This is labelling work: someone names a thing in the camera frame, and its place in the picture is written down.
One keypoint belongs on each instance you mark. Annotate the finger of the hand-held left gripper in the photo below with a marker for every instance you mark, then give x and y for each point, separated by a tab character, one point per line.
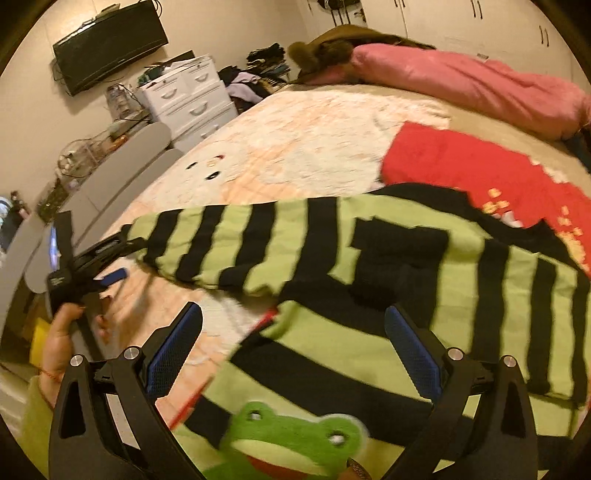
111	249
113	276

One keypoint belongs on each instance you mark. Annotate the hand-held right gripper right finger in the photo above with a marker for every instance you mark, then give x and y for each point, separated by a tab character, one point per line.
411	355

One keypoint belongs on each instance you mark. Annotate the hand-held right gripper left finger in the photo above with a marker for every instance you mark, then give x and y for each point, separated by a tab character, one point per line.
175	346

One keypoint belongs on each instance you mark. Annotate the green black striped sweater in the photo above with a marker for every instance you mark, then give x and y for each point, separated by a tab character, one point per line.
406	258

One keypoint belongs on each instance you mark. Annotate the pile of dark clothes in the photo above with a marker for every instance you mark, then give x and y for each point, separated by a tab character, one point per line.
249	74

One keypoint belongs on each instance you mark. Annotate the person's left hand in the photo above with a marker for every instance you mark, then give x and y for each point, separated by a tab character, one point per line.
62	344

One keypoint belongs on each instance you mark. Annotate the yellow box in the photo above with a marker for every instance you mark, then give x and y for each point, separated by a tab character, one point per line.
40	339

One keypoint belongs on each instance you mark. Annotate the grey bed footboard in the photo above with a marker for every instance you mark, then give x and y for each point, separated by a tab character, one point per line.
115	184

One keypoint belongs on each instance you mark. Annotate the clear plastic container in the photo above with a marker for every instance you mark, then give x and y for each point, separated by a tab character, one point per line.
121	100

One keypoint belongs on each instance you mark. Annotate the white chest of drawers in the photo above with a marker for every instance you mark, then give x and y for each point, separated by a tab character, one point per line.
194	101

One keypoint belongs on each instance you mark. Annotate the red floral blanket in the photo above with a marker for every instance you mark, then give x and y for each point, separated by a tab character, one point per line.
461	161

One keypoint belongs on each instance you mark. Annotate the pink quilt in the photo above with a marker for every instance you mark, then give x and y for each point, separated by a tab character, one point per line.
461	78

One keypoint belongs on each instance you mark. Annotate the brown fur-trimmed coat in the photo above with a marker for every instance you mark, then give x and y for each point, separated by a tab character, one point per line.
341	46

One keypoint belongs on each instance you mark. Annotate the hanging dark bags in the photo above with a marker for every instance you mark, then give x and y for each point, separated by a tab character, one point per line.
337	9

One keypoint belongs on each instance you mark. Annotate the white wardrobe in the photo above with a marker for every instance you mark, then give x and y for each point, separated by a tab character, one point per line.
438	18

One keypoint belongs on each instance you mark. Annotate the black wall television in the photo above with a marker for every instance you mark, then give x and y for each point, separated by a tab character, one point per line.
108	44

